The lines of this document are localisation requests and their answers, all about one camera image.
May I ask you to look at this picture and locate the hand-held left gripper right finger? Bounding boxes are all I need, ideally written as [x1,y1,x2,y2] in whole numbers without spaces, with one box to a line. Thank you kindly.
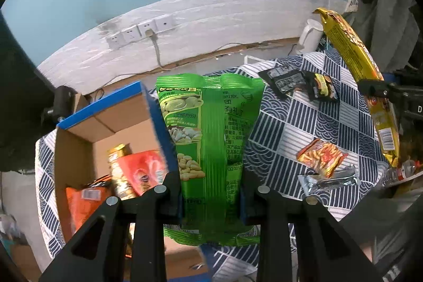
[239,184,390,282]

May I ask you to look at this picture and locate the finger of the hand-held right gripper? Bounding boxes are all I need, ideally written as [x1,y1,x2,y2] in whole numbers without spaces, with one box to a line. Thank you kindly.
[358,79,402,101]

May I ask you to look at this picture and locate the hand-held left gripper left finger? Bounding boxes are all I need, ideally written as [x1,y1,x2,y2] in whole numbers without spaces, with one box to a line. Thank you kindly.
[39,172,183,282]

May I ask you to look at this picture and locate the red snack packet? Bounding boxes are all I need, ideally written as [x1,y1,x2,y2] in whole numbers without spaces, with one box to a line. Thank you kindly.
[117,150,167,197]

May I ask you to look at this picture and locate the long yellow snack packet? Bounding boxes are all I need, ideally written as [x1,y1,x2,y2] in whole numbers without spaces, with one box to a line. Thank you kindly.
[313,7,401,168]

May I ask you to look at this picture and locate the yellow snack bag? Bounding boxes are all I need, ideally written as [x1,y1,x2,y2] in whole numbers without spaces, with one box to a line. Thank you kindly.
[107,144,138,201]

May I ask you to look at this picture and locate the green broad bean packet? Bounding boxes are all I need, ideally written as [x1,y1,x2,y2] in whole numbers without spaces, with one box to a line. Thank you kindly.
[155,73,266,247]

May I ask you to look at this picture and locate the large orange snack packet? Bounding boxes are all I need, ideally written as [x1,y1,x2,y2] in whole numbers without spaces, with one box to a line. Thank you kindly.
[65,186,113,234]

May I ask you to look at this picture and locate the blue cardboard box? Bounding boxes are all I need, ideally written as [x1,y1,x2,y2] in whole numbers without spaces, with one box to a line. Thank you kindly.
[54,81,213,282]

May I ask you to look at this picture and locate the small black and yellow packet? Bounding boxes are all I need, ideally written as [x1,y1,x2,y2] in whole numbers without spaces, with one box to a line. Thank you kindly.
[308,72,340,103]

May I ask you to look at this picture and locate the silver wrapped snack bar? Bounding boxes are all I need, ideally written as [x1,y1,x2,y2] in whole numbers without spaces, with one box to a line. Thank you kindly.
[297,164,361,197]

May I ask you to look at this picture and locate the small orange stick snack packet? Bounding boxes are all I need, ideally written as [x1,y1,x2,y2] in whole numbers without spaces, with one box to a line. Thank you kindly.
[296,138,349,179]

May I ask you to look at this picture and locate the grey garment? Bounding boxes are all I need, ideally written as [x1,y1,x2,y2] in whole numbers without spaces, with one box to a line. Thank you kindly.
[358,0,419,74]

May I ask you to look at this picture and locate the clear plastic bottle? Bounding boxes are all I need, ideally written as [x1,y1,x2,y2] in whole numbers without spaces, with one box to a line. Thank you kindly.
[383,159,423,187]

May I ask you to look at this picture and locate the white electric kettle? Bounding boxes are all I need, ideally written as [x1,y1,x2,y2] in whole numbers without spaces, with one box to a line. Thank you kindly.
[290,18,325,56]

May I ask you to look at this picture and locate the navy white patterned tablecloth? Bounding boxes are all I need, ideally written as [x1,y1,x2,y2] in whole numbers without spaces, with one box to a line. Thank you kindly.
[35,49,399,276]

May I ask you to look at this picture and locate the black snack packet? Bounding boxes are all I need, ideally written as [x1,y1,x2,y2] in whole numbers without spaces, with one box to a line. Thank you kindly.
[258,65,309,100]

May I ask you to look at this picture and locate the person's grey clothing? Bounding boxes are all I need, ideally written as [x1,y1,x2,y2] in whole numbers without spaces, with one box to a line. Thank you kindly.
[330,183,423,282]

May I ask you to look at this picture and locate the brown cardboard box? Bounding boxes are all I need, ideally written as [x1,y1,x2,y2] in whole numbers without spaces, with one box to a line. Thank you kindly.
[72,92,93,112]

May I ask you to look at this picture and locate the black device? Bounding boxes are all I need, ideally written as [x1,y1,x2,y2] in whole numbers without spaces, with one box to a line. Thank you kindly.
[40,85,79,124]

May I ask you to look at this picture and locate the dark hanging cloth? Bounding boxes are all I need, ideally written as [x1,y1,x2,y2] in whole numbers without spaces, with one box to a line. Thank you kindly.
[0,9,58,172]

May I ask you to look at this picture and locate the grey plug and cable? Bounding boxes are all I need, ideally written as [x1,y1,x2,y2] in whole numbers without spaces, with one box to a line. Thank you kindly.
[145,29,166,70]

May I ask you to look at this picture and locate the white wall socket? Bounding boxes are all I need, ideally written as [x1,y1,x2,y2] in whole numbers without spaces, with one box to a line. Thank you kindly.
[155,13,176,31]
[106,32,124,50]
[137,20,157,37]
[121,26,141,44]

